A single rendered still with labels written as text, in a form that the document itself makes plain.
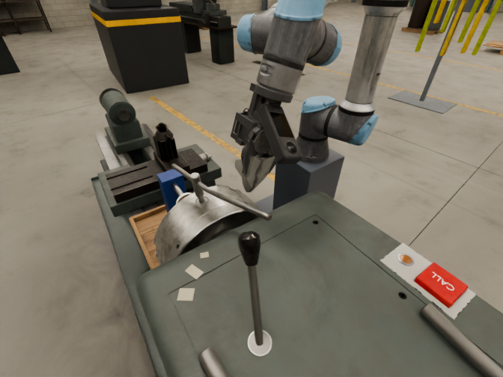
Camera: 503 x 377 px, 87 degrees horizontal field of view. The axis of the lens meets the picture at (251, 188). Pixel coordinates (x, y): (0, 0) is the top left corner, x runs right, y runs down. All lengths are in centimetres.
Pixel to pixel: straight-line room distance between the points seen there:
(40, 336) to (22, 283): 49
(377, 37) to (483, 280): 202
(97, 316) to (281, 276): 170
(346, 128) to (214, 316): 73
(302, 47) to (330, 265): 38
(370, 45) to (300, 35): 45
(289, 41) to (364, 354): 48
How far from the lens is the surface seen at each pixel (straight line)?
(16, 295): 248
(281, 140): 46
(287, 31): 48
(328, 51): 58
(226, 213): 63
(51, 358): 209
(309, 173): 102
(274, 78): 48
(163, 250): 70
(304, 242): 56
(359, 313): 50
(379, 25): 91
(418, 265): 60
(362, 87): 93
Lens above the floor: 168
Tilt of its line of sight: 39 degrees down
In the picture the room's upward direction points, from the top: straight up
